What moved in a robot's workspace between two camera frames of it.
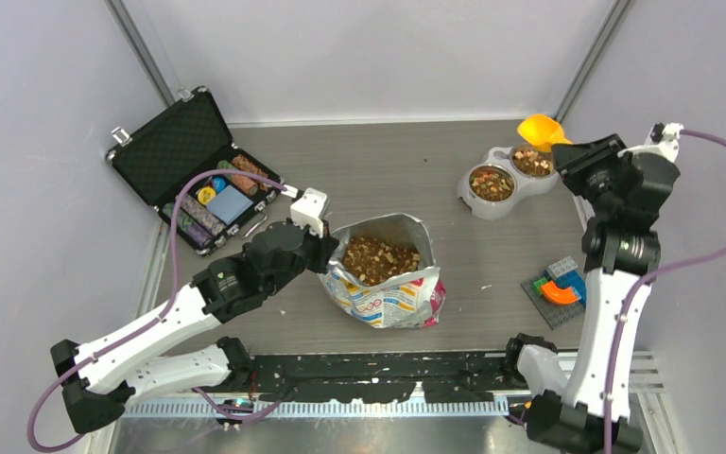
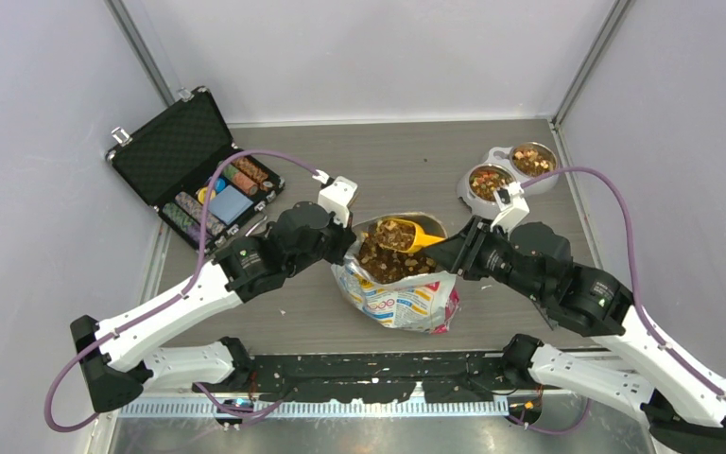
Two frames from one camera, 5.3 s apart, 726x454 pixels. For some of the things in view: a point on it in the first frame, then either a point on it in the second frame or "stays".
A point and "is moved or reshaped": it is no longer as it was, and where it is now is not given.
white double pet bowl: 493,186 stays
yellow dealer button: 206,194 stays
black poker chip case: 187,140 stays
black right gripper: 569,157 -> 458,253
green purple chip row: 189,226 stays
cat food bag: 383,272 is moved or reshaped
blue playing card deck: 229,204 stays
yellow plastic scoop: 542,130 -> 403,235
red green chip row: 242,183 stays
